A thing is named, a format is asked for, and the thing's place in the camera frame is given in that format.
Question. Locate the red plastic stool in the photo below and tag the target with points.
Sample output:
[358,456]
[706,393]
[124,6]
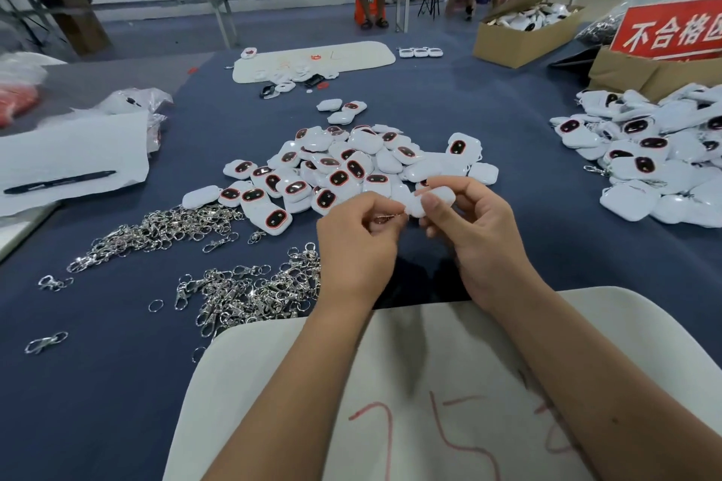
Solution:
[379,4]

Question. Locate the person's right forearm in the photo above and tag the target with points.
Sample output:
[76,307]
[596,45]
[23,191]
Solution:
[609,391]

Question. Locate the white plastic bag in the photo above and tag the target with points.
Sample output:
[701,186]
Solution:
[28,67]

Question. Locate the person's left hand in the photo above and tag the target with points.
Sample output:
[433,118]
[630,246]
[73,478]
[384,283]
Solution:
[355,255]

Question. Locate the black pen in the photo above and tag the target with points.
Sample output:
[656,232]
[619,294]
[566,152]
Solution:
[59,182]

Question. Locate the white paper sheet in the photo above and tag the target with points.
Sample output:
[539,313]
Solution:
[70,148]

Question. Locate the white foam board red marks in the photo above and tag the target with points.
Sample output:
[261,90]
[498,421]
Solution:
[434,379]

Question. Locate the long white foam board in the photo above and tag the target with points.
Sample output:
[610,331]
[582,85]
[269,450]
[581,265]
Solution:
[363,55]

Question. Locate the orange bag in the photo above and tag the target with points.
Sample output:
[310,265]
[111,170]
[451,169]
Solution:
[16,103]

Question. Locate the flat brown cardboard box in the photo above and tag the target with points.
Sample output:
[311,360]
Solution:
[630,76]

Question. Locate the open cardboard box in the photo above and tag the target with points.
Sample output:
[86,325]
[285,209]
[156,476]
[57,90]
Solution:
[516,47]

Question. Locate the small white plastic part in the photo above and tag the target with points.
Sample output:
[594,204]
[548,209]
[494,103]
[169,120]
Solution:
[435,52]
[406,52]
[421,52]

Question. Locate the person's right hand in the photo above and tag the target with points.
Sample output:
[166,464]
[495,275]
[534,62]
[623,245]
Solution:
[485,250]

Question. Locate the white plastic tag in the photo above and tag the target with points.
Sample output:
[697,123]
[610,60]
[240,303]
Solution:
[434,197]

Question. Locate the person's left forearm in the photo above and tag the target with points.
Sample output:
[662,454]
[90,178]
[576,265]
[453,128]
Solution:
[288,402]

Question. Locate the red sign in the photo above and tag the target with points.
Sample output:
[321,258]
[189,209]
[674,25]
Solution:
[671,30]

